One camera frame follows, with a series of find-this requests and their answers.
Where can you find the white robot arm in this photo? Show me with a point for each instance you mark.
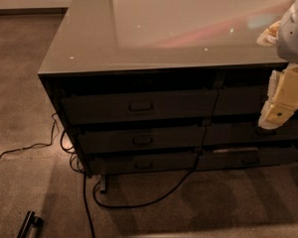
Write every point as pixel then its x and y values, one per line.
pixel 287 37

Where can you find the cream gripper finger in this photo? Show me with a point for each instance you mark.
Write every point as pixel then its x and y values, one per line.
pixel 268 37
pixel 282 100

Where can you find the black metal handle bar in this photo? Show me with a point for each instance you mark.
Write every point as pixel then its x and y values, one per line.
pixel 31 222

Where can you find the dark drawer cabinet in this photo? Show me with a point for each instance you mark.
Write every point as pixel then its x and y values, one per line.
pixel 131 46

